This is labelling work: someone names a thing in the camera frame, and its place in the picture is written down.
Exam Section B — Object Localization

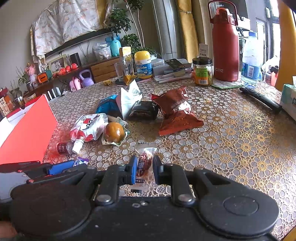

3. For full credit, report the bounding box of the yellow lid vitamin bottle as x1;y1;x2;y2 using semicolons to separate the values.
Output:
134;51;152;79

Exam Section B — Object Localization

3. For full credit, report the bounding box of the yellow candy wrapper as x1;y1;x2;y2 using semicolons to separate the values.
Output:
103;79;113;86

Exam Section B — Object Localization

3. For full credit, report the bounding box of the braised egg packet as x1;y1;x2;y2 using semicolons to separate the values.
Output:
101;115;130;147

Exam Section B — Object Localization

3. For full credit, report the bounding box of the clear plastic water bottle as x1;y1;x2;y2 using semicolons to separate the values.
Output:
241;31;264;88

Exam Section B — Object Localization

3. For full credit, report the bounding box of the tissue box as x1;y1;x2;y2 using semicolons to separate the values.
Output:
280;76;296;121

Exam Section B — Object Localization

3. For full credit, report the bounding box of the white red jelly pouch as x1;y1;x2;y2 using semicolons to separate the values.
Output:
70;113;108;154

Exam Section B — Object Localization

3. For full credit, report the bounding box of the red snack bag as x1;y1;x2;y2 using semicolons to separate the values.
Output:
151;86;204;136

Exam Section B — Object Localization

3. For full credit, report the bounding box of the wooden drawer cabinet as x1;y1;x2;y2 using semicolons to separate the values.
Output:
90;57;119;83

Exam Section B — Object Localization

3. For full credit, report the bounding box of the floral cloth cover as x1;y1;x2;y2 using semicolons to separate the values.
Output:
30;0;113;63

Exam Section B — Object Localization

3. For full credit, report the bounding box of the framed photo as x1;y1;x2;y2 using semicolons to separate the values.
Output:
48;54;68;74

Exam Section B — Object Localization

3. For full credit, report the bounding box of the teal bottle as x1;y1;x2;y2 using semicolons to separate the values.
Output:
105;35;121;57

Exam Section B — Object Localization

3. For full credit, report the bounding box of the yellow clear snack bag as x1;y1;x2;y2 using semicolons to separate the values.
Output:
119;47;137;85

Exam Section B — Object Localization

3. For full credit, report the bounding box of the black speaker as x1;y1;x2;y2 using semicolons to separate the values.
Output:
70;52;82;67

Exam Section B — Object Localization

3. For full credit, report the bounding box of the clear drinking glass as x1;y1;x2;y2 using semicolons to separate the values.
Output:
114;61;125;82

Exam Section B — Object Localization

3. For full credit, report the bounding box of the black snack packet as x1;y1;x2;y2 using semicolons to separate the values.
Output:
128;101;159;121

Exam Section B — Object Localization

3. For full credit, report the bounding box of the red thermos bottle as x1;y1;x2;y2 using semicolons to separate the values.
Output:
208;1;239;82

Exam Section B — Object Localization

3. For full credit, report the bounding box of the small dark red bottle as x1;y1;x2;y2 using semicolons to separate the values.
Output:
57;141;73;156

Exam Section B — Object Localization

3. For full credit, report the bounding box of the blue snack bag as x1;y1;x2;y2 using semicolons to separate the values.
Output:
95;94;121;117

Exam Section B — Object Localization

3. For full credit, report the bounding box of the green potted tree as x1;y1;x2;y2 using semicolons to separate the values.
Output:
108;1;158;58

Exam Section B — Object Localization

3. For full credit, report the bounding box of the green coaster mat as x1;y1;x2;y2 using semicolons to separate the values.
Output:
211;77;243;89

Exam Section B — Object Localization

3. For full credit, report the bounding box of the clear bag of items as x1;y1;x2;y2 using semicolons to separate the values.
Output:
92;43;112;61

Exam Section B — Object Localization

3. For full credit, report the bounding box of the glass jar with black lid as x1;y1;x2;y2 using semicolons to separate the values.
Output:
192;57;213;86

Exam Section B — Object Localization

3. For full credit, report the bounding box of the small sausage snack packet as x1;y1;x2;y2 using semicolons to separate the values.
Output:
128;143;158;197

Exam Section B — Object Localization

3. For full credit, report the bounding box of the purple kettlebell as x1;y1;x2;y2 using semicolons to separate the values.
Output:
79;69;94;87

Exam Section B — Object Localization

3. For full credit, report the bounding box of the stack of books and boxes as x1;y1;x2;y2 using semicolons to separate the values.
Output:
152;59;192;83

